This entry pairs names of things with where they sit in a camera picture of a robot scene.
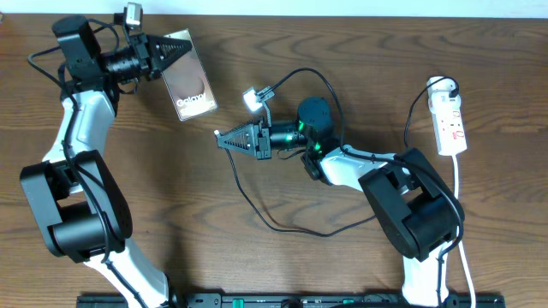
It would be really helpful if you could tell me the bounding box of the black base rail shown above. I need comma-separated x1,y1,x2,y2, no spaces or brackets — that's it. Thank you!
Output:
75,293,506,308

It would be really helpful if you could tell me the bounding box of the black charger cable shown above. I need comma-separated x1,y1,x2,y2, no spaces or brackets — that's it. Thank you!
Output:
213,75,461,239

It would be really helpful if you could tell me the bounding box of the Galaxy S25 Ultra smartphone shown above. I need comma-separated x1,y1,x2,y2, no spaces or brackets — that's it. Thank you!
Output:
163,29,218,121

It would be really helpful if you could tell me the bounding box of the white power strip cord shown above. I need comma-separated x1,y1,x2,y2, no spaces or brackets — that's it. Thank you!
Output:
450,154,477,308

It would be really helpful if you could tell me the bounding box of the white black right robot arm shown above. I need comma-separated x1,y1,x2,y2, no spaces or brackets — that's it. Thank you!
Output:
215,97,464,307

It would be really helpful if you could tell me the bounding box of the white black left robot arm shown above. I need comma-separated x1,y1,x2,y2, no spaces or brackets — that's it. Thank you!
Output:
20,13,192,307

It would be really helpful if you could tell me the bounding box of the white power strip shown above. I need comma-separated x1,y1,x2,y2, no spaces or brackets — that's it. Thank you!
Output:
426,76,468,157

